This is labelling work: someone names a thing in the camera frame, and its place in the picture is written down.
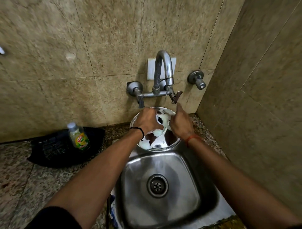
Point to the person's right forearm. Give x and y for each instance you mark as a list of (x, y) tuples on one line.
[(236, 186)]

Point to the green dish soap bottle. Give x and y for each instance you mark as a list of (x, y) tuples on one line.
[(79, 138)]

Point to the round steel plate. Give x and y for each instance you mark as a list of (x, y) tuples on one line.
[(169, 139)]

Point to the person's left fingers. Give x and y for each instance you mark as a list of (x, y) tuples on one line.
[(159, 122)]

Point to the chrome wall valve knob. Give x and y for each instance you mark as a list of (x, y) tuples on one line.
[(197, 79)]

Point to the person's right hand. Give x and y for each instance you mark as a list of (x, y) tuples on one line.
[(182, 125)]

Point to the blue white packet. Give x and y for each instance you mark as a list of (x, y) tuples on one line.
[(112, 212)]

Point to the small white wall fixture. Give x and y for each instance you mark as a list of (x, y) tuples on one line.
[(1, 50)]

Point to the stainless steel sink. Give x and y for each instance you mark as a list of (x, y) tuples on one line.
[(169, 162)]

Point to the white wall plate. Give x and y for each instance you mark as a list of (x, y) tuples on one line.
[(150, 70)]

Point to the round sink drain strainer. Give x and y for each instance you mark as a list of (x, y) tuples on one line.
[(157, 186)]

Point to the black sleeve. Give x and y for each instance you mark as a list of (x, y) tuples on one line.
[(53, 218)]

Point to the black plastic tray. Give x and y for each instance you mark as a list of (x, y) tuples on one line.
[(54, 151)]

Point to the person's left forearm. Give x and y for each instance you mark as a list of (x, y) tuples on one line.
[(99, 179)]

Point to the person's right thumb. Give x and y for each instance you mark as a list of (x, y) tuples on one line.
[(179, 108)]

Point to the black wrist band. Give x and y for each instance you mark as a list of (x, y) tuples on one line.
[(139, 129)]

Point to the red thread wrist band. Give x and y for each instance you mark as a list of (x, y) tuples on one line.
[(191, 137)]

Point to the chrome wall mixer faucet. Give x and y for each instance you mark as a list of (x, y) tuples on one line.
[(163, 57)]

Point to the person's left hand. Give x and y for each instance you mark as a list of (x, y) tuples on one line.
[(146, 120)]

